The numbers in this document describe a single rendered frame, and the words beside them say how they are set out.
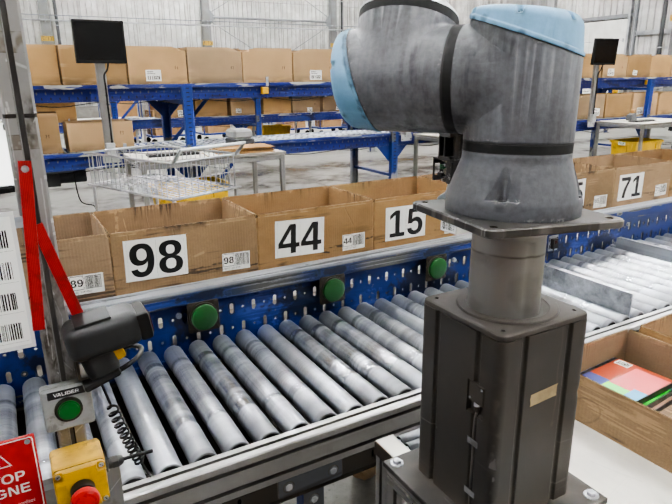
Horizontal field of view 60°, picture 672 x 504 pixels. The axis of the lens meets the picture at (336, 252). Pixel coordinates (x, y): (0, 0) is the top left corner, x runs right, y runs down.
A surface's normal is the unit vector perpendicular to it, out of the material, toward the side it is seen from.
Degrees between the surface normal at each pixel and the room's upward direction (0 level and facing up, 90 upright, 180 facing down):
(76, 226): 90
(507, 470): 90
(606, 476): 0
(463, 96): 104
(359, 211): 90
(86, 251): 90
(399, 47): 65
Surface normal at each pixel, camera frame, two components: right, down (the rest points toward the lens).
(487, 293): -0.68, 0.19
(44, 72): 0.51, 0.24
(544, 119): 0.12, 0.26
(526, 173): -0.11, -0.08
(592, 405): -0.86, 0.18
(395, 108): -0.38, 0.65
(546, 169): 0.20, -0.09
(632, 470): -0.01, -0.96
